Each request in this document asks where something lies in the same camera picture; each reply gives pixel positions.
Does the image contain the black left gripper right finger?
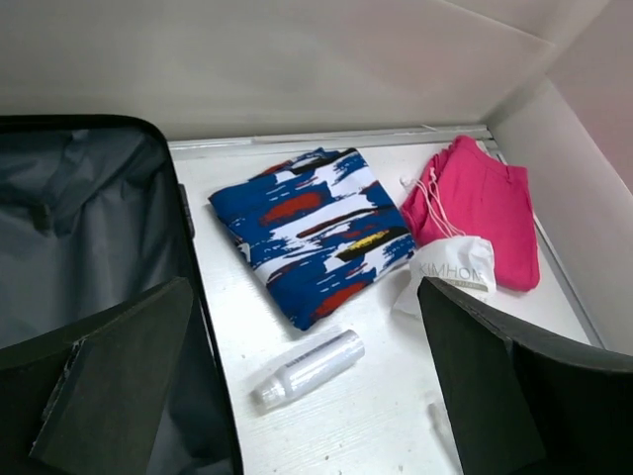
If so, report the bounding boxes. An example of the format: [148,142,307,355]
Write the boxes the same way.
[417,278,632,474]

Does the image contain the grey hard-shell suitcase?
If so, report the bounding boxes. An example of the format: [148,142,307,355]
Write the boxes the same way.
[1,115,243,474]

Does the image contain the white plastic bottle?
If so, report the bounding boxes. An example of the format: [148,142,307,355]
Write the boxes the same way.
[251,330,365,412]

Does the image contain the pink cloth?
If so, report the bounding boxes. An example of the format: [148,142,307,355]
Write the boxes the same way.
[401,136,540,292]

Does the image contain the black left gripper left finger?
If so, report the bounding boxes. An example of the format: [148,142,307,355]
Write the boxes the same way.
[1,277,193,474]

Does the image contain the blue patterned cloth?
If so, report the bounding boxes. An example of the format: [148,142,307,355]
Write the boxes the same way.
[209,148,415,331]

